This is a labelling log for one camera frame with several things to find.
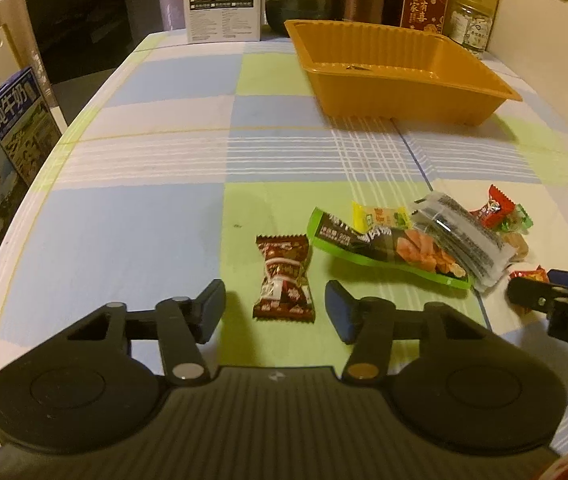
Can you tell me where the green meat snack packet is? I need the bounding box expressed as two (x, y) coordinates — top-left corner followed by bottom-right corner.
(307, 208), (472, 290)

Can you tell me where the blue milk carton box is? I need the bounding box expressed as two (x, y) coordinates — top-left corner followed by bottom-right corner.
(0, 67), (62, 185)

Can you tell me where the green candy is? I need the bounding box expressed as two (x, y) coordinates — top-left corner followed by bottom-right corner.
(497, 204), (534, 233)

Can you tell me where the yellow candy packet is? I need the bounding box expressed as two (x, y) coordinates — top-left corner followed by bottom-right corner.
(352, 202), (412, 233)

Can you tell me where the brown candy packet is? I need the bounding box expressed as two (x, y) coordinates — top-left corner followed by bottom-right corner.
(252, 234), (315, 323)

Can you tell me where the red gift box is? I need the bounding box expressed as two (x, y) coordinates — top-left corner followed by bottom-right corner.
(400, 0), (448, 34)

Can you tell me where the small red orange candy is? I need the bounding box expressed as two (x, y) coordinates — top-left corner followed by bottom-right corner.
(509, 266), (549, 284)

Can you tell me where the clear plastic nut jar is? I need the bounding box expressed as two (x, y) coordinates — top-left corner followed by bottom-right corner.
(448, 0), (494, 55)

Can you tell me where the grey black snack packet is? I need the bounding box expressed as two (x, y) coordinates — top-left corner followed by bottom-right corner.
(412, 192), (516, 292)

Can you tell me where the orange plastic tray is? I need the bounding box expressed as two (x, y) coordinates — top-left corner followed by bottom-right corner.
(285, 20), (522, 126)

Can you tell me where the clear brown candy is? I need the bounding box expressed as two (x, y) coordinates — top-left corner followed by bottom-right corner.
(500, 232), (529, 262)

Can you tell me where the black monitor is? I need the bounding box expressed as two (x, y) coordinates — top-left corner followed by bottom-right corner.
(25, 0), (132, 84)

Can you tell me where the checkered tablecloth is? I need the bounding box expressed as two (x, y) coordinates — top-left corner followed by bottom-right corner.
(0, 27), (568, 461)

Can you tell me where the red candy packet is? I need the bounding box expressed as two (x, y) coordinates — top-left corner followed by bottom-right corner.
(470, 184), (516, 230)

